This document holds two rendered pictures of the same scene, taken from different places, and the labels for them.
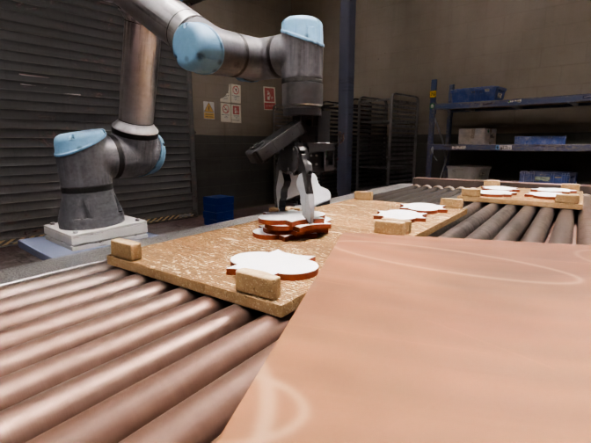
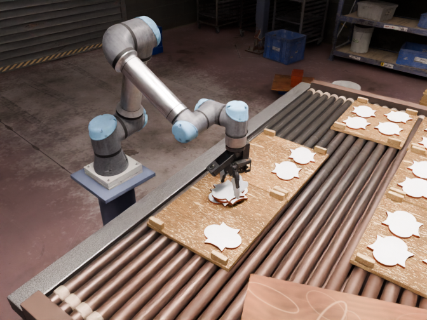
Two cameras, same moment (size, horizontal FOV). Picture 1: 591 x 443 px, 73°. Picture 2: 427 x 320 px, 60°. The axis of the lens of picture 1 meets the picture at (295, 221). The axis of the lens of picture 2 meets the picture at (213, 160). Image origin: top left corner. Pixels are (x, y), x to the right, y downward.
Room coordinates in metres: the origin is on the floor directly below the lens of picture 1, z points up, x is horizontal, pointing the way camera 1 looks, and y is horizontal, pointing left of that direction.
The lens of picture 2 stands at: (-0.36, 0.07, 1.85)
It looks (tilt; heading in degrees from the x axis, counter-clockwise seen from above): 34 degrees down; 0
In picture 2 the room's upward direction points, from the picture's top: 1 degrees clockwise
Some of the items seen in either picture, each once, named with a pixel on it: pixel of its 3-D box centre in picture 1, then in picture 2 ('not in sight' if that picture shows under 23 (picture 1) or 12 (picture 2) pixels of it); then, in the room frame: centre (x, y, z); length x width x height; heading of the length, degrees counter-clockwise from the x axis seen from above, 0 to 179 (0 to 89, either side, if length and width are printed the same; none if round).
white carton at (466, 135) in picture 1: (477, 137); not in sight; (5.17, -2.30, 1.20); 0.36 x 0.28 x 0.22; 36
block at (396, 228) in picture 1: (390, 227); (277, 194); (0.76, -0.18, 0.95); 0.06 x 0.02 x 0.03; 55
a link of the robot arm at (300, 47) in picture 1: (301, 52); (236, 119); (0.77, -0.01, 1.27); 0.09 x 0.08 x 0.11; 55
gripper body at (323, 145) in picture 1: (305, 141); (236, 157); (0.77, -0.02, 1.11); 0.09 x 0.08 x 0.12; 120
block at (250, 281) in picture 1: (258, 283); (219, 258); (0.44, 0.04, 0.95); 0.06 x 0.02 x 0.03; 55
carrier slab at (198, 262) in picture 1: (273, 249); (219, 212); (0.68, 0.04, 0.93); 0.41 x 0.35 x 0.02; 145
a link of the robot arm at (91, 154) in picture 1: (85, 156); (105, 133); (1.00, 0.52, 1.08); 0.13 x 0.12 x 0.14; 145
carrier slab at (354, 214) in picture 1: (375, 215); (274, 162); (1.01, -0.21, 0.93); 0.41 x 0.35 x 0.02; 144
